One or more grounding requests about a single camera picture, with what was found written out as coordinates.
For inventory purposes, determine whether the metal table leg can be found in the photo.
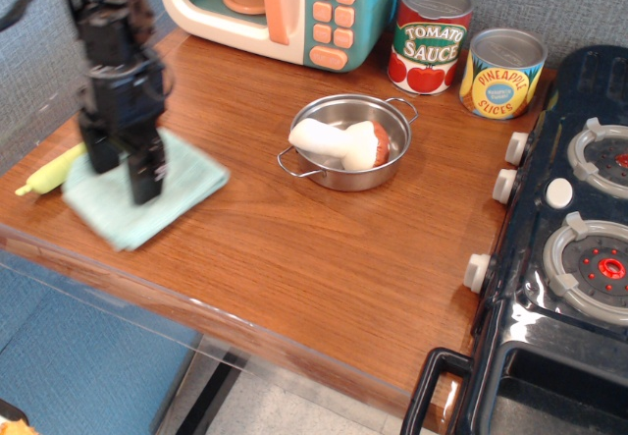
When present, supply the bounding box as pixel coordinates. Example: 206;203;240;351
156;338;250;435

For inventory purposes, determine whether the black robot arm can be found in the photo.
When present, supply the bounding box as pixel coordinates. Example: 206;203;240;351
1;0;170;204

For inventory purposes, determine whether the dark blue toy stove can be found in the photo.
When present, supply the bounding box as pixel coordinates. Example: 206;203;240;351
402;45;627;434

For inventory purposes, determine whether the steel pan with handles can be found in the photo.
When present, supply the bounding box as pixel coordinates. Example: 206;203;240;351
277;93;419;191

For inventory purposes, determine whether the orange object at corner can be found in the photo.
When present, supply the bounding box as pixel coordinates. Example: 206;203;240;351
1;400;38;435

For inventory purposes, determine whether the tomato sauce can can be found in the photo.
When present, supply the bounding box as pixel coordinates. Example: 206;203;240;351
388;0;473;94

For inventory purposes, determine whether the teal toy microwave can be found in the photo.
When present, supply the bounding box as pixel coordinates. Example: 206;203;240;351
162;0;396;73

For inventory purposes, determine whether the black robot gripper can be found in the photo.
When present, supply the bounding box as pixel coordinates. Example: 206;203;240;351
78;10;167;205

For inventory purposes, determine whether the light teal cloth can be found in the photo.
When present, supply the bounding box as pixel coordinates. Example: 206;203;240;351
62;128;230;251

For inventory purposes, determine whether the plush white brown mushroom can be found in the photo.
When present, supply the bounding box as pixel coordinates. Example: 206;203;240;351
288;118;390;171

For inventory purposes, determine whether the spoon with yellow-green handle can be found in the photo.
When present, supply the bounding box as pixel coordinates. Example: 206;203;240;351
15;142;86;196

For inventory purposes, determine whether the clear acrylic barrier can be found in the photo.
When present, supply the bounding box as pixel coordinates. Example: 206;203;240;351
1;229;263;434

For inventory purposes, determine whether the pineapple slices can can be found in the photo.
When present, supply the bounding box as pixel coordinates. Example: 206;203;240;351
459;27;548;120

